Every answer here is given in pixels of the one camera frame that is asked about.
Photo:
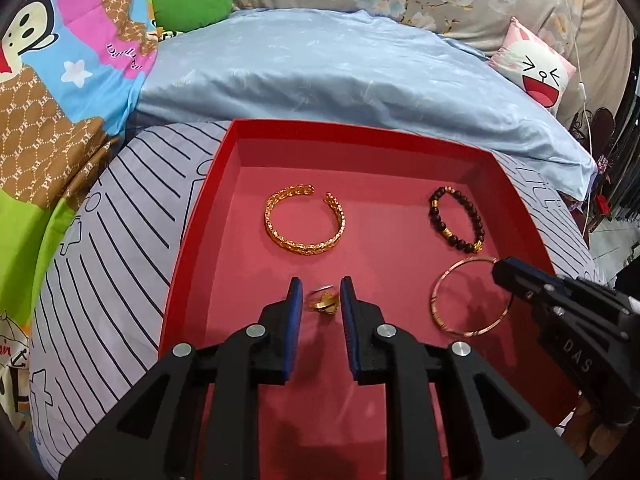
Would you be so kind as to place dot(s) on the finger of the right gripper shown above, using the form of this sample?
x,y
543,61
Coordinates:
x,y
528,283

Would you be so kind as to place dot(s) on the gold braided cuff bangle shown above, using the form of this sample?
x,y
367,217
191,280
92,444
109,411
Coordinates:
x,y
298,224

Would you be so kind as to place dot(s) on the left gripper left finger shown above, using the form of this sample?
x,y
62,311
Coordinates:
x,y
194,414

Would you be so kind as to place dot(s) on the pink white cat cushion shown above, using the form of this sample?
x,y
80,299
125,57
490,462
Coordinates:
x,y
527,61

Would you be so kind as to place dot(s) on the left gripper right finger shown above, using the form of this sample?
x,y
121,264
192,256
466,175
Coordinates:
x,y
449,414

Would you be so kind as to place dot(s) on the thin rose gold bangle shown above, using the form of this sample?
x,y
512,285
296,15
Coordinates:
x,y
466,302

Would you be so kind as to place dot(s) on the light blue pillow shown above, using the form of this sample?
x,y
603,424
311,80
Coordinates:
x,y
358,69

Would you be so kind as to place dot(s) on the green plush cushion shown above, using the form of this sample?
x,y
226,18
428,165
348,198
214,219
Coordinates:
x,y
188,15

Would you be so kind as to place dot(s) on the dark wooden chair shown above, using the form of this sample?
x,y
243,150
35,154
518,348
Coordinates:
x,y
593,130

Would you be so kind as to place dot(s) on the cartoon monkey colourful quilt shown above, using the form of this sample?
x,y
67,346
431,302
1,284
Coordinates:
x,y
71,73

